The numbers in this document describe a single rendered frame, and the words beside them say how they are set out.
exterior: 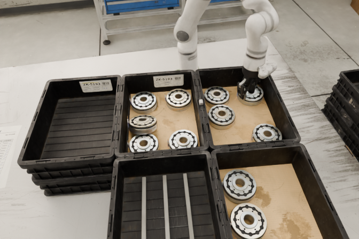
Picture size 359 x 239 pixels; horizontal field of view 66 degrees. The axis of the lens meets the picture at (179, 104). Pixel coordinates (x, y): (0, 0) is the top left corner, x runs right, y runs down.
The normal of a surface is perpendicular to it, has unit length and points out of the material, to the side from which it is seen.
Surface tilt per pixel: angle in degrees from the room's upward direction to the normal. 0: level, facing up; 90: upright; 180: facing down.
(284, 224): 0
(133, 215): 0
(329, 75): 0
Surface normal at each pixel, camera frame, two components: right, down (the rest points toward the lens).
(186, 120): -0.02, -0.69
